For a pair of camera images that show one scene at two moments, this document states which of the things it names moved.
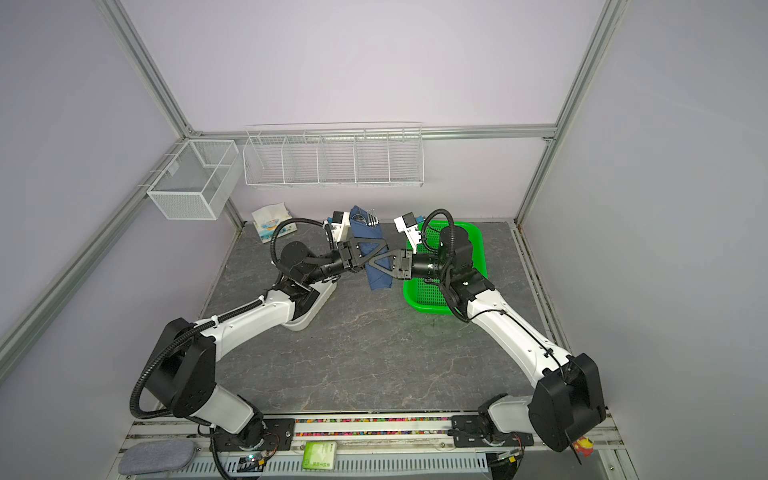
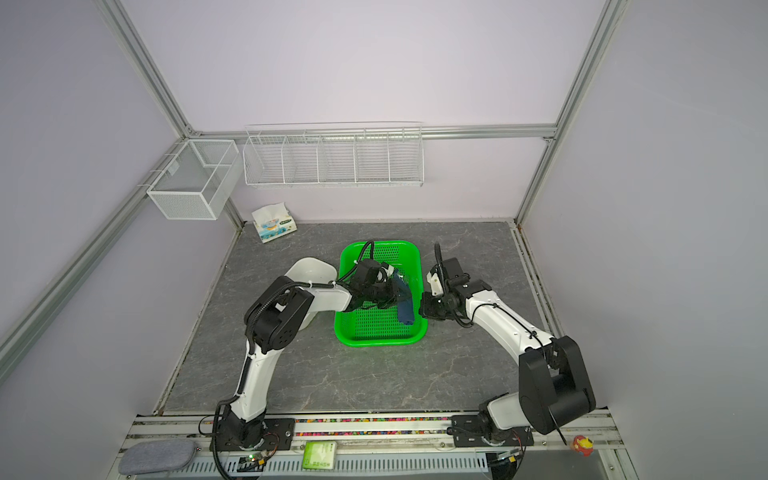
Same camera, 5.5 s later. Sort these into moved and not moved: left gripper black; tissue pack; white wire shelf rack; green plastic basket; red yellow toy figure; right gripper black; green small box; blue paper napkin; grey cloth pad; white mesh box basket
Moved: green plastic basket; left gripper black; blue paper napkin; right gripper black
Not moved: tissue pack; green small box; grey cloth pad; white wire shelf rack; white mesh box basket; red yellow toy figure
